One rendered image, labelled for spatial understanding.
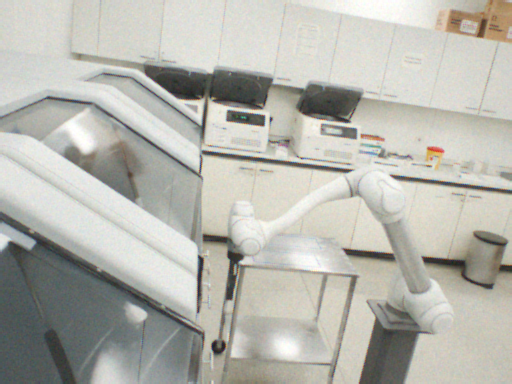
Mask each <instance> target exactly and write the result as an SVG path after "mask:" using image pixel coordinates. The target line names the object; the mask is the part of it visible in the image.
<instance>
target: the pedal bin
mask: <svg viewBox="0 0 512 384"><path fill-rule="evenodd" d="M473 234H474V235H473V237H472V240H471V242H470V248H469V250H468V253H467V256H466V261H465V264H464V267H463V269H462V272H461V276H462V278H464V279H466V281H468V282H470V283H473V284H475V285H478V286H481V287H484V288H491V289H493V288H492V287H493V286H494V283H495V279H496V277H497V274H498V272H499V267H500V264H501V262H502V259H503V257H504V252H505V250H506V247H507V244H508V240H507V239H506V238H504V236H501V235H497V234H494V233H492V232H489V231H474V232H473Z"/></svg>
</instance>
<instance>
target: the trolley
mask: <svg viewBox="0 0 512 384"><path fill-rule="evenodd" d="M239 263H240V270H239V275H238V280H237V286H236V296H235V301H234V306H233V311H232V314H230V313H227V303H228V300H226V294H227V284H228V275H229V268H228V273H227V284H226V289H225V294H224V299H223V305H222V316H221V321H220V326H219V332H218V336H217V339H216V340H214V341H212V345H211V347H212V351H213V352H215V353H221V352H223V351H225V349H226V357H225V362H224V367H223V372H222V377H221V383H220V384H226V380H227V375H228V370H229V365H230V360H242V361H257V362H271V363H286V364H300V365H329V366H330V369H329V373H328V376H327V384H332V380H333V377H334V374H335V370H336V367H337V360H338V356H339V353H340V350H341V346H342V339H343V336H344V332H345V329H346V325H347V318H348V315H349V312H350V307H351V301H352V298H353V294H354V290H355V287H356V280H357V278H361V276H360V274H358V272H357V271H356V269H355V267H354V266H353V264H352V262H351V260H349V258H348V257H347V255H346V253H345V252H344V250H342V248H341V246H340V245H339V244H338V242H337V240H336V239H335V238H328V237H320V236H304V235H296V234H288V233H280V234H279V235H277V236H274V237H272V238H271V239H270V241H269V243H268V245H266V246H265V247H263V248H262V250H261V252H260V253H259V254H257V255H255V256H245V258H244V260H241V261H239ZM246 268H250V269H268V270H277V271H286V272H296V273H305V274H323V279H322V283H321V287H320V291H319V294H318V302H317V306H316V310H315V313H314V317H313V320H308V319H298V318H286V317H264V316H252V315H241V314H238V310H239V305H240V300H241V290H242V285H243V280H244V275H245V270H246ZM328 275H332V276H342V277H351V281H350V284H349V288H348V292H347V298H346V303H345V306H344V309H343V312H342V320H341V323H340V327H339V331H338V334H337V341H336V345H335V348H334V351H333V355H332V360H331V358H330V355H329V354H328V351H327V347H326V346H325V343H324V341H323V337H322V335H321V333H320V331H319V329H318V317H319V314H320V310H321V307H322V303H323V295H324V292H325V288H326V284H327V280H328ZM224 324H225V326H226V342H225V341H223V340H222V334H223V329H224ZM226 345H227V346H226Z"/></svg>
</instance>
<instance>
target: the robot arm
mask: <svg viewBox="0 0 512 384"><path fill-rule="evenodd" d="M354 197H360V198H363V200H364V201H365V203H366V206H367V207H368V208H369V210H370V211H371V213H372V215H373V217H374V218H375V220H376V221H379V222H380V223H381V226H382V227H383V230H384V231H385V236H386V237H387V240H388V241H389V243H390V247H391V250H392V251H393V254H394V257H395V260H396V261H397V264H398V265H399V266H398V268H397V269H395V271H394V274H393V277H392V279H391V282H390V288H389V292H388V298H387V300H386V302H381V301H378V302H377V306H379V307H380V309H381V310H382V312H384V314H385V317H386V318H387V319H388V322H389V323H390V324H404V325H415V326H421V327H422V328H423V330H425V331H428V332H431V333H433V334H439V333H444V332H446V331H448V330H449V329H450V328H451V326H452V324H453V322H454V312H453V309H452V307H451V305H450V304H449V303H448V301H447V298H446V297H445V295H444V294H443V293H442V289H441V288H440V286H439V285H438V283H437V282H436V281H435V280H433V279H431V278H429V276H428V272H427V270H426V268H425V265H424V264H423V259H422V257H421V255H420V253H419V251H418V246H417V245H416V242H415V240H414V238H413V234H412V232H411V230H410V227H409V223H408V221H407V219H406V217H405V215H404V213H405V210H406V207H405V203H406V195H405V193H404V189H403V188H402V187H401V185H400V184H399V183H398V182H397V181H395V179H393V178H391V177H390V174H389V172H388V170H387V169H385V167H383V166H380V165H371V166H367V167H364V168H361V169H356V170H354V171H352V172H350V173H348V174H345V175H342V176H341V177H339V178H338V179H335V180H334V181H333V182H331V183H328V184H326V185H324V186H323V187H321V188H318V189H317V190H315V191H313V192H312V193H309V195H307V196H306V197H304V198H303V199H302V200H301V201H299V203H297V204H296V205H294V207H292V208H291V209H289V211H288V212H286V213H285V214H284V215H283V216H282V217H280V218H278V219H276V220H274V221H272V222H262V221H261V220H255V218H254V217H255V212H254V208H253V205H252V204H251V203H248V202H246V201H238V202H236V203H234V204H233V205H232V209H231V211H230V214H229V218H228V224H227V231H228V236H227V258H228V259H229V260H230V266H229V275H228V284H227V294H226V300H230V301H232V299H233V293H234V289H235V287H236V278H237V274H238V268H239V266H240V264H239V261H241V260H244V258H245V256H255V255H257V254H259V253H260V252H261V250H262V248H263V247H265V246H266V245H268V243H269V241H270V239H271V238H272V237H274V236H277V235H279V234H280V233H281V232H283V231H286V230H287V229H288V228H289V227H290V226H293V225H294V223H296V222H298V221H299V220H300V219H301V218H302V217H304V216H305V215H306V214H308V213H309V212H310V211H312V210H313V208H315V207H318V206H319V205H321V204H323V203H324V202H331V201H336V200H340V199H347V198H354Z"/></svg>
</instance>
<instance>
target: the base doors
mask: <svg viewBox="0 0 512 384"><path fill-rule="evenodd" d="M239 167H241V168H248V169H239ZM251 168H252V169H254V170H250V169H251ZM260 169H263V170H272V171H274V173H273V172H265V171H260ZM222 170H225V171H232V172H234V174H230V173H222ZM201 174H202V175H203V188H202V214H203V234H205V235H212V236H228V231H227V224H228V218H229V214H230V211H231V209H232V205H233V204H234V203H236V202H238V201H246V202H248V203H251V204H252V205H253V208H254V212H255V217H254V218H255V220H261V221H262V222H272V221H274V220H276V219H278V218H280V217H282V216H283V215H284V214H285V213H286V212H288V211H289V209H291V208H292V207H294V205H296V204H297V203H299V201H301V200H302V199H303V198H304V197H306V196H307V195H309V193H312V192H313V191H315V190H317V189H318V188H321V187H323V186H324V185H326V184H328V183H331V182H333V181H334V180H335V179H338V178H339V177H341V176H342V175H345V174H339V173H333V172H327V171H320V170H312V169H300V168H294V167H287V166H280V165H274V164H261V163H257V165H256V163H251V162H246V161H239V160H233V159H221V158H215V157H208V156H203V166H202V172H201ZM251 174H253V176H251ZM255 174H256V175H255ZM258 174H260V176H258ZM254 179H255V180H254ZM395 181H397V180H395ZM397 182H398V183H399V184H400V185H401V187H402V188H403V189H404V193H405V195H406V203H405V207H406V210H405V213H404V215H405V217H406V219H407V221H408V223H409V227H410V230H411V232H412V234H413V238H414V240H415V242H416V245H417V246H418V251H419V253H420V255H421V256H427V257H435V258H443V259H457V260H466V256H467V253H468V250H469V248H470V242H471V240H472V237H473V235H474V234H473V232H474V231H489V232H492V233H494V234H497V235H501V236H504V238H506V239H507V240H508V244H507V247H506V250H505V252H504V257H503V259H502V262H501V264H507V265H512V195H508V194H501V193H488V192H481V191H475V190H468V189H463V188H450V187H443V186H437V185H431V184H424V183H410V182H404V181H397ZM253 184H254V186H253ZM252 190H253V191H252ZM452 193H457V194H461V193H462V194H463V195H466V196H460V195H454V194H452ZM251 195H252V196H251ZM470 195H471V196H474V197H479V196H480V197H481V198H471V197H470ZM435 196H442V197H446V198H435ZM461 199H462V200H463V202H461ZM467 200H468V201H469V202H466V201H467ZM485 202H491V204H485ZM461 204H463V205H462V207H461V209H459V207H460V206H461ZM281 233H288V234H296V235H304V236H320V237H328V238H335V239H336V240H337V242H338V244H339V245H340V246H341V248H345V249H352V250H368V251H376V252H385V253H393V251H392V250H391V247H390V243H389V241H388V240H387V237H386V236H385V231H384V230H383V227H382V226H381V223H380V222H379V221H376V220H375V218H374V217H373V215H372V213H371V211H370V210H369V208H368V207H367V206H366V203H365V201H364V200H363V198H360V197H354V198H347V199H340V200H336V201H331V202H324V203H323V204H321V205H319V206H318V207H315V208H313V210H312V211H310V212H309V213H308V214H306V215H305V216H304V217H302V218H301V219H300V220H299V221H298V222H296V223H294V225H293V226H290V227H289V228H288V229H287V230H286V231H283V232H281Z"/></svg>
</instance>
